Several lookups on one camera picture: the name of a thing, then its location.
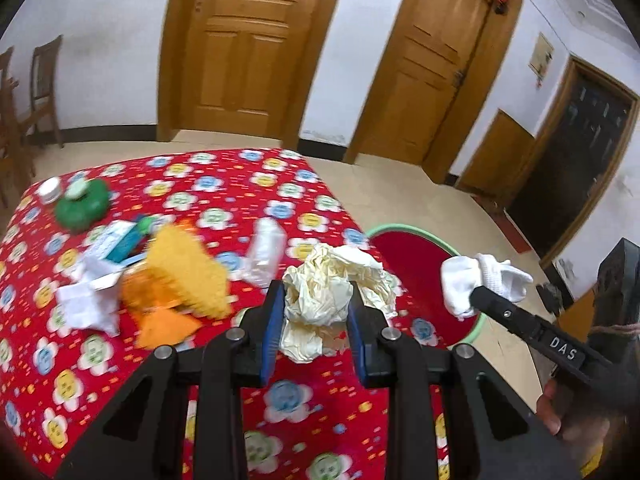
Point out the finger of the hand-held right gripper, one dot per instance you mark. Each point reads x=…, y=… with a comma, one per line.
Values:
x=520, y=322

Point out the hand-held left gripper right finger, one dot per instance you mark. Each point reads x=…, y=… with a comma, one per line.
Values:
x=358, y=340

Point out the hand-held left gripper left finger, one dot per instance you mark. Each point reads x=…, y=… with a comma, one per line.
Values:
x=268, y=332

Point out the cream paper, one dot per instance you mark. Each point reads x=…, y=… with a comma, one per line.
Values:
x=315, y=292

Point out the white tissue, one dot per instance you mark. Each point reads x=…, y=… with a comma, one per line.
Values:
x=462, y=280

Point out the clear plastic bottle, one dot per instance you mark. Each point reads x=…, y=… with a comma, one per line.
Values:
x=264, y=252

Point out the red basin with green rim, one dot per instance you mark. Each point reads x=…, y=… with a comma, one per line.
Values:
x=415, y=270

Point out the yellow sponge cloth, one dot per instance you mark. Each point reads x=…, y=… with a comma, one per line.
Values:
x=187, y=270

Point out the orange plastic wrapper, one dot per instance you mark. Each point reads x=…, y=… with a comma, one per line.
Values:
x=150, y=310

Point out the blue and white box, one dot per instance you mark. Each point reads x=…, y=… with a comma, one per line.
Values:
x=117, y=245

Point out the white paper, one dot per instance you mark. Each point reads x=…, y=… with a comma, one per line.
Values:
x=87, y=300

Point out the person's right hand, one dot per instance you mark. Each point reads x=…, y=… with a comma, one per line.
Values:
x=555, y=412

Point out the dark shoe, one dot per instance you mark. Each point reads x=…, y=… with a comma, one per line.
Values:
x=550, y=295

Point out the red doormat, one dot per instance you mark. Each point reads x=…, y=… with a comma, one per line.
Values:
x=515, y=232

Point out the red floral tablecloth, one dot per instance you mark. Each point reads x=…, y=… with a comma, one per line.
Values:
x=240, y=185

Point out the green jar with white cap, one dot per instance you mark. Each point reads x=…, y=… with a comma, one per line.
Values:
x=82, y=207

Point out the white bottle cap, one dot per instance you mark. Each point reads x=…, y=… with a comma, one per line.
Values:
x=49, y=190

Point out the wooden door with latch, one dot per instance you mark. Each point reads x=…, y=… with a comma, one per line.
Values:
x=430, y=60

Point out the panelled wooden door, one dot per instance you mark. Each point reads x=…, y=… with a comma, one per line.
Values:
x=245, y=45

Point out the red door hanging ornament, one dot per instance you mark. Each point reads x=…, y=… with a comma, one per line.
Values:
x=500, y=1

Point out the wooden furniture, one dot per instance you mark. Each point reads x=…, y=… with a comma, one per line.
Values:
x=10, y=135

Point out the wooden chair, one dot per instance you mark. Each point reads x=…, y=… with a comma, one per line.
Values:
x=45, y=90

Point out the dark door with wooden frame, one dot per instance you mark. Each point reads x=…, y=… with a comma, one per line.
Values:
x=580, y=160

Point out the wooden wall cabinet panel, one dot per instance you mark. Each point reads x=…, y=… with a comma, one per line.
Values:
x=497, y=155

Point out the beige wall electrical box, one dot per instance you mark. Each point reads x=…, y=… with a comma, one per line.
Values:
x=541, y=55

